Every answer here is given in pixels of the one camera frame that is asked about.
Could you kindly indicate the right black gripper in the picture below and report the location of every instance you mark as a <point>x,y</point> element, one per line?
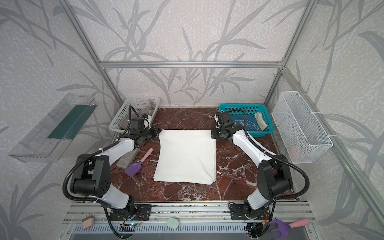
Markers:
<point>215,133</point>

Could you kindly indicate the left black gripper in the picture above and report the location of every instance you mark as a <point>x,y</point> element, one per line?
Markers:
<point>153,132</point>

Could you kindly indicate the blue beige Doraemon towel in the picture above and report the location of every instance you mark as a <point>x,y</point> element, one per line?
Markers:
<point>255,122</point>

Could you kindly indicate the white towel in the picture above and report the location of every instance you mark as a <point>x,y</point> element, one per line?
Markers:
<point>186,156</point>

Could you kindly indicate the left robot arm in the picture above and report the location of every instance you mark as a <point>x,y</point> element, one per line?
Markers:
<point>90,178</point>

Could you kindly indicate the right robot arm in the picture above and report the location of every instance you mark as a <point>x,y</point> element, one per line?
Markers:
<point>274,176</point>

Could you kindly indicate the grey folded towel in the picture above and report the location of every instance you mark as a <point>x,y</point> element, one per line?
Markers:
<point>144,111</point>

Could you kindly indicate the grey flat stone block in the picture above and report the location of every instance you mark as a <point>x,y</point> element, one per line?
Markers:
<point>126,160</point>

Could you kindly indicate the teal plastic basket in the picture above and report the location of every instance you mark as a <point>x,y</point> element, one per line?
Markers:
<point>251,109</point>

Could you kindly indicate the pale green round disc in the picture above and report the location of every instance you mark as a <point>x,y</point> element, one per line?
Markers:
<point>173,223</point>

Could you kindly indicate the beige sponge block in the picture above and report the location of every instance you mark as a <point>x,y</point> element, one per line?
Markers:
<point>88,222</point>

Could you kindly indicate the purple pink fork tool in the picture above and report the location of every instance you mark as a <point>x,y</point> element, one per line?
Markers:
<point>283,228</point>

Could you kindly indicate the white wire mesh basket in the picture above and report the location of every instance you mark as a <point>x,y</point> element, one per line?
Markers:
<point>304,137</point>

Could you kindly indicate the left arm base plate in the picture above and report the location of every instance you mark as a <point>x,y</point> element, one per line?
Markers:
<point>140,212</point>

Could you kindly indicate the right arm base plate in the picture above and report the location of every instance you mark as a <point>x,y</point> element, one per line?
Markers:
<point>241,212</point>

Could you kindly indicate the clear acrylic wall shelf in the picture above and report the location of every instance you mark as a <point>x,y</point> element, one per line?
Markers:
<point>50,138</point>

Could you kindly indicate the aluminium rail frame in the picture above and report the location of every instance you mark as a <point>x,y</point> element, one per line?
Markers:
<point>194,217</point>

